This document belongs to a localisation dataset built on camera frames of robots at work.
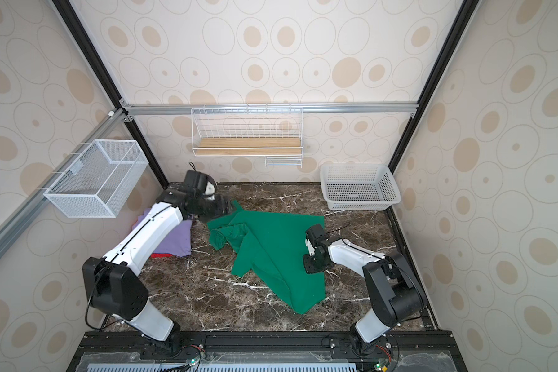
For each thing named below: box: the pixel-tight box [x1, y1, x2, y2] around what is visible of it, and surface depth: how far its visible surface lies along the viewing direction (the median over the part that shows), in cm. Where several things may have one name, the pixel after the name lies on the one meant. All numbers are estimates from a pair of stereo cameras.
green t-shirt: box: [206, 200, 327, 315], surface depth 95 cm
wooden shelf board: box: [194, 137, 303, 155], surface depth 100 cm
